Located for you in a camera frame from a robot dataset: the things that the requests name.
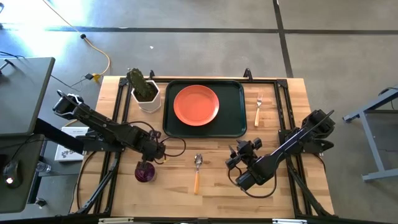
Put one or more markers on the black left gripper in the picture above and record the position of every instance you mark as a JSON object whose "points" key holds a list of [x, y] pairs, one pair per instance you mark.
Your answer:
{"points": [[152, 147]]}

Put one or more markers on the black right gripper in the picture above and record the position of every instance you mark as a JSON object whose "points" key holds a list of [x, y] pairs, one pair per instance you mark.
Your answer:
{"points": [[248, 152]]}

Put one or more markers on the purple cup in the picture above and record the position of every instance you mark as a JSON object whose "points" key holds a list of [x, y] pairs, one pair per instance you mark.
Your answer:
{"points": [[145, 173]]}

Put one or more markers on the orange round plate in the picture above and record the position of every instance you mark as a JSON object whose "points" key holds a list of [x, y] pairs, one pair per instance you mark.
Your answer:
{"points": [[196, 105]]}

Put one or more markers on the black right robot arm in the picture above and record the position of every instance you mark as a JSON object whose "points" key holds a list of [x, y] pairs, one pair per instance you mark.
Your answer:
{"points": [[280, 152]]}

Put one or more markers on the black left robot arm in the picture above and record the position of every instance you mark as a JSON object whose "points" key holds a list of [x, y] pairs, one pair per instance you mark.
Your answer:
{"points": [[102, 124]]}

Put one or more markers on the dark green serving tray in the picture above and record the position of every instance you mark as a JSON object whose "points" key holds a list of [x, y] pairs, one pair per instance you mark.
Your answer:
{"points": [[233, 124]]}

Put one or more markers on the white hexagonal planter pot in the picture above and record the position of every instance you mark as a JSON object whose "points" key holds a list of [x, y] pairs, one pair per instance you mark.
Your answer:
{"points": [[150, 105]]}

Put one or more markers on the green cactus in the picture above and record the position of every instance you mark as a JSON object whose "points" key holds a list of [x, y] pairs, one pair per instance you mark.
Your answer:
{"points": [[140, 84]]}

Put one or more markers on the white printed box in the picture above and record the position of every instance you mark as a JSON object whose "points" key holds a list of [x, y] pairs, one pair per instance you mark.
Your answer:
{"points": [[66, 154]]}

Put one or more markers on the black power adapter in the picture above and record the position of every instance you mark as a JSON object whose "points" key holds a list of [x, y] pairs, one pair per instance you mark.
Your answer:
{"points": [[89, 76]]}

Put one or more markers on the clear plastic bottle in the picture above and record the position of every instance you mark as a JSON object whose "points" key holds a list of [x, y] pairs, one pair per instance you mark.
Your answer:
{"points": [[43, 167]]}

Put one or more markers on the black computer mouse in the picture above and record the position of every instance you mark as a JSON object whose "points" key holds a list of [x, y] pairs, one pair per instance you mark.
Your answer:
{"points": [[12, 174]]}

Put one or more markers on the black floor plug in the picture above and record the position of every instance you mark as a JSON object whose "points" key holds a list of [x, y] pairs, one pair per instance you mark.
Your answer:
{"points": [[83, 36]]}

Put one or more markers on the grey desk top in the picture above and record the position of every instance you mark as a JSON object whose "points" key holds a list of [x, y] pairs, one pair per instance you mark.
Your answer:
{"points": [[21, 93]]}

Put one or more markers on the silver metal bracket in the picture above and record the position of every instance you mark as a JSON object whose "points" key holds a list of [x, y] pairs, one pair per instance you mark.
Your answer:
{"points": [[289, 221], [115, 220]]}

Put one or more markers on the black aluminium table frame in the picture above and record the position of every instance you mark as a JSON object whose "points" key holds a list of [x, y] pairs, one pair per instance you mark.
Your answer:
{"points": [[281, 93]]}

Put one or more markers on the grey metal table frame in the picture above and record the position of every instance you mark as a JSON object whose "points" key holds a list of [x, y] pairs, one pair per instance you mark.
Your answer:
{"points": [[373, 146]]}

